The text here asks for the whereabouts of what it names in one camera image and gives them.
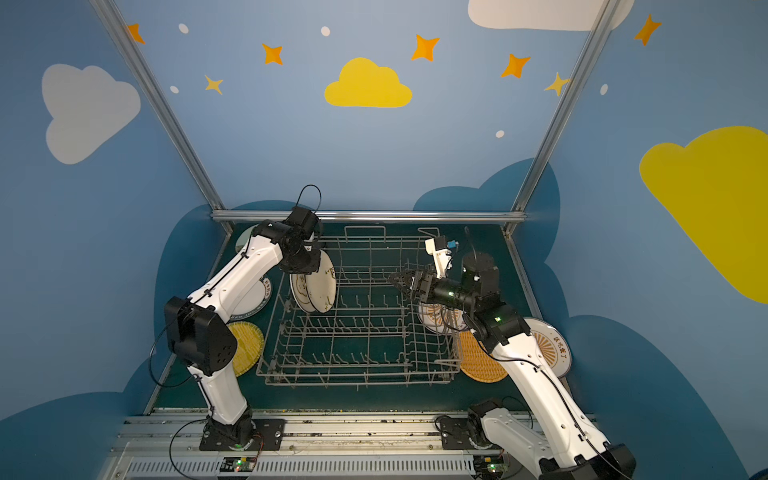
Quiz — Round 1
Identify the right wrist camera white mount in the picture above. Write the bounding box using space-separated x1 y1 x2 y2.
425 236 459 279

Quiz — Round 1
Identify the horizontal aluminium frame bar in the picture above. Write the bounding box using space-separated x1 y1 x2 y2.
211 210 526 224

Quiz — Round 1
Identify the pale green floral plate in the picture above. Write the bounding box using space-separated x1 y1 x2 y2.
235 226 255 253

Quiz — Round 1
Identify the aluminium rail base frame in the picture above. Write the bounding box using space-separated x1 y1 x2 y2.
98 409 541 479

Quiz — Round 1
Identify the white plate black emblem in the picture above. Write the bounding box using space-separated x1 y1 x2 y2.
290 274 315 313

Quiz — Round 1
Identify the diagonal aluminium post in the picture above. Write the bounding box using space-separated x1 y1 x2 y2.
90 0 225 212
503 0 622 240

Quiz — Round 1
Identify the white plate green text rim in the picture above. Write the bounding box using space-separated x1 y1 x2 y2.
230 277 272 321

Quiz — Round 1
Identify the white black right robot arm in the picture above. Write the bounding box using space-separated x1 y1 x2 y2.
389 253 636 479

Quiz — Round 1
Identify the grey wire dish rack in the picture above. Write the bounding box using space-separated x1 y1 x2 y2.
256 225 460 387

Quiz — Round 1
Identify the right green circuit board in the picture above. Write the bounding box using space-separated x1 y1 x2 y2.
472 456 508 479

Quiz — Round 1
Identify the left diagonal aluminium post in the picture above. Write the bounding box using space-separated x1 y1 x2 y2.
90 0 225 212

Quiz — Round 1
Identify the right diagonal aluminium post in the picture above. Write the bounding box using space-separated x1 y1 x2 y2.
503 0 622 240

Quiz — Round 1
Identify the orange woven plate right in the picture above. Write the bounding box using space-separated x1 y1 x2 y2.
459 331 508 384

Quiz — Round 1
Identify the cream plate floral rim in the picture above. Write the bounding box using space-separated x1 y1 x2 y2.
305 250 337 313

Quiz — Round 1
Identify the white orange sunburst plate right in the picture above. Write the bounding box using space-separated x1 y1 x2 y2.
524 317 572 378

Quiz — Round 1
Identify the left green circuit board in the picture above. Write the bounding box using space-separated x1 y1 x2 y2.
219 457 257 473

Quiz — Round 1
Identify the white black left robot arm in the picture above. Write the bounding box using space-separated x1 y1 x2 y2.
164 206 320 431

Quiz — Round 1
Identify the green circuit board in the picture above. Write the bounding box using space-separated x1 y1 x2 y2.
472 456 508 479
219 457 257 473

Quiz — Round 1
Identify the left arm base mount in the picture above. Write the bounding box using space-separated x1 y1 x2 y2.
199 418 285 452

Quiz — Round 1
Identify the yellow woven plate left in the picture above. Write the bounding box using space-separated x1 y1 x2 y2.
228 321 265 377

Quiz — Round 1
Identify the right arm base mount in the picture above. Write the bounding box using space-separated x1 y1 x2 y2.
435 416 478 450

